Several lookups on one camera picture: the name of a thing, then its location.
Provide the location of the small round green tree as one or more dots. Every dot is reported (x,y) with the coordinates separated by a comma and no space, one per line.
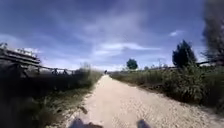
(132,64)

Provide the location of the pale gravel path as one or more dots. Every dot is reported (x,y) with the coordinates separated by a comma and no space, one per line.
(113,103)

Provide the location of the robot's own part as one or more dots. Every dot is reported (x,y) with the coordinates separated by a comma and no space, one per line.
(78,124)
(143,124)

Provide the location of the overgrown grass verge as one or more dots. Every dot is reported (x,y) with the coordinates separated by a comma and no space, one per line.
(180,83)

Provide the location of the dark conifer tree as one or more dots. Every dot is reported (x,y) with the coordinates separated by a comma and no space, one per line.
(183,55)

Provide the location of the grass verge with weeds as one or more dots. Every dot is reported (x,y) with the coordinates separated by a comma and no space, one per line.
(36,96)

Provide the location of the tall blurred tree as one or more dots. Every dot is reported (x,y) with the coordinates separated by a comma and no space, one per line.
(215,30)

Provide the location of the wooden rail fence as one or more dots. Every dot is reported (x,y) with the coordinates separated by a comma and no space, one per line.
(20,60)

